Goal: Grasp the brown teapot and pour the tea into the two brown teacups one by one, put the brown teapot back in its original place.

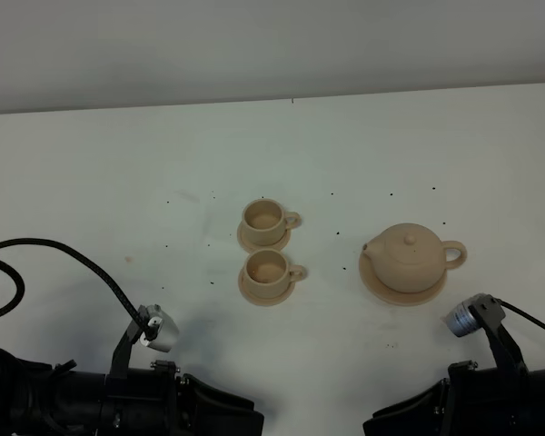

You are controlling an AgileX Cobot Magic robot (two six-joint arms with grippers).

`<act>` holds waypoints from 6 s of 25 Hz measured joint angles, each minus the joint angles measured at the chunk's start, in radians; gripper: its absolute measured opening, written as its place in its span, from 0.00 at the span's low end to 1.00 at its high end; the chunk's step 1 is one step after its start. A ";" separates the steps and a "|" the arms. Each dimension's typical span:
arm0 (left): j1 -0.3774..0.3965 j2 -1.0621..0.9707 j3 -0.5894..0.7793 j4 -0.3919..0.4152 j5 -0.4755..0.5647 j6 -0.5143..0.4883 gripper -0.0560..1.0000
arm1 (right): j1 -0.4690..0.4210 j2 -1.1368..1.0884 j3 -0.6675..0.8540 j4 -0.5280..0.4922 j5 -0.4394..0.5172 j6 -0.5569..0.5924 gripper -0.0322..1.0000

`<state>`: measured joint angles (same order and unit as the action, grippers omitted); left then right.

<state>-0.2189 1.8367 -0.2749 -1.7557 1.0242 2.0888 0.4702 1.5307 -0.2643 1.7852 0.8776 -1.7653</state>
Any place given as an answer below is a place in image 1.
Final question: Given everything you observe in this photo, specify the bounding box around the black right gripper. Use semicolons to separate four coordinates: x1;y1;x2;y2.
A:
362;361;527;435

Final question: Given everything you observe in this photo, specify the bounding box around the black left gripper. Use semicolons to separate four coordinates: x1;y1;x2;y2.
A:
100;361;264;435

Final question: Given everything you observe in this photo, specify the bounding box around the tan ceramic teapot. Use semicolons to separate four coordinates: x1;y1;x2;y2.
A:
362;223;467;294

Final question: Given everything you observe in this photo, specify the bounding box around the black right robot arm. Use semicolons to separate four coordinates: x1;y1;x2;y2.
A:
362;361;545;435

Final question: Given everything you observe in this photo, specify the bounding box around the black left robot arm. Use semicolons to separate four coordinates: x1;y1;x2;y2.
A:
0;349;264;435

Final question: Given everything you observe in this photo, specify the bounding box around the large tan teapot saucer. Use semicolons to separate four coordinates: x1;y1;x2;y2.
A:
359;253;447;307

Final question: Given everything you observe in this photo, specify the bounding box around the near small tan saucer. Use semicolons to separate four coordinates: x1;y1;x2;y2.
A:
238;269;295;306

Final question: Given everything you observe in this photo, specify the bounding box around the small tan saucer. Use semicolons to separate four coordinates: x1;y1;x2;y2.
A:
237;222;292;253
238;269;295;306

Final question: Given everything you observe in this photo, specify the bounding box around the near tan teacup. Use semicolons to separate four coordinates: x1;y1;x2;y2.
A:
243;249;306;299

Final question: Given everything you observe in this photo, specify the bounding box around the tan teacup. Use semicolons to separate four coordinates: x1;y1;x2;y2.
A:
240;198;302;247
243;249;306;299

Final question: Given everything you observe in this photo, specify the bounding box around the far small tan saucer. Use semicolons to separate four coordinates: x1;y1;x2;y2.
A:
237;222;292;253

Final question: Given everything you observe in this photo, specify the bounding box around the far tan teacup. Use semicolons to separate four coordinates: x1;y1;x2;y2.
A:
240;198;302;247

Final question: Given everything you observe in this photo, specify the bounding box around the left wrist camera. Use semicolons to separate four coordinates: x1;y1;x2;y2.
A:
140;304;179;353

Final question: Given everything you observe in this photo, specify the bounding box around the black braided left cable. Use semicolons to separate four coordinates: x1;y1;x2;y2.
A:
0;238;149;332

